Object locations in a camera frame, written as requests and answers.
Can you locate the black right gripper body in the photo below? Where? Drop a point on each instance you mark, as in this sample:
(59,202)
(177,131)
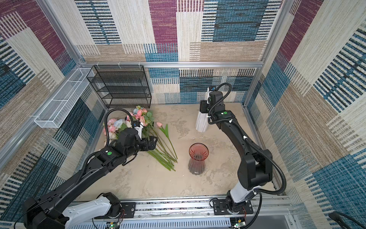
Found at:
(203,106)

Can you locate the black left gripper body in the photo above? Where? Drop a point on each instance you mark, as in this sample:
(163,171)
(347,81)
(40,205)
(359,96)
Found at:
(144,145)

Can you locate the white ribbed ceramic vase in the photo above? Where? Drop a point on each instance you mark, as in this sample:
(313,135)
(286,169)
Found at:
(201,122)

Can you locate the red glass vase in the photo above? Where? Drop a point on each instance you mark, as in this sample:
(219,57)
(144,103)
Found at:
(198,154)

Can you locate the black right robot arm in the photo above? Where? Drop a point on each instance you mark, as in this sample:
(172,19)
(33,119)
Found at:
(256,165)

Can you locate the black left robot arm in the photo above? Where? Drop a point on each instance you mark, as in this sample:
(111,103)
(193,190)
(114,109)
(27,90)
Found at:
(51,211)

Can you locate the pile of artificial flowers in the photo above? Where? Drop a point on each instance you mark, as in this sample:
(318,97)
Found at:
(112,129)

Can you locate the pink tulip with leaves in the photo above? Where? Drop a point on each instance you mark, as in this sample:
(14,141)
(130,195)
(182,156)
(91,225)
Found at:
(165,130)

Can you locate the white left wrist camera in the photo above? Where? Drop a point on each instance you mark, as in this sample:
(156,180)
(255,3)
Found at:
(137,125)

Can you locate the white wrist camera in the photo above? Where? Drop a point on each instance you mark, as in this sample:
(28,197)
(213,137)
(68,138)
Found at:
(137,125)
(209,90)

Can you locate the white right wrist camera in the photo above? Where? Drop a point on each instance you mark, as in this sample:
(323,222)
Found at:
(209,90)

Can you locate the black wire shelf rack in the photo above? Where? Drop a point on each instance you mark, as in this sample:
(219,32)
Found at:
(121,86)

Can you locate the white wire mesh basket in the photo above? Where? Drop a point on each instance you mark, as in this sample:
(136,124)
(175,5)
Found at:
(59,107)

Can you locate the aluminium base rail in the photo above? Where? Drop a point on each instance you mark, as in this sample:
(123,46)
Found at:
(200,212)

